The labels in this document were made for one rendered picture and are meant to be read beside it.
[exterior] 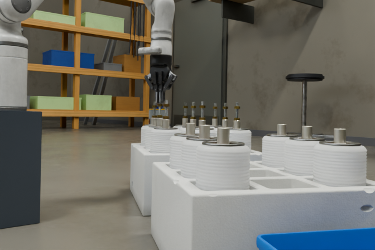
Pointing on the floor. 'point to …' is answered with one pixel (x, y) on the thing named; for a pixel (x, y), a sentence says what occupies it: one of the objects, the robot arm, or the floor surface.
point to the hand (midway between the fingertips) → (159, 97)
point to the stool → (306, 97)
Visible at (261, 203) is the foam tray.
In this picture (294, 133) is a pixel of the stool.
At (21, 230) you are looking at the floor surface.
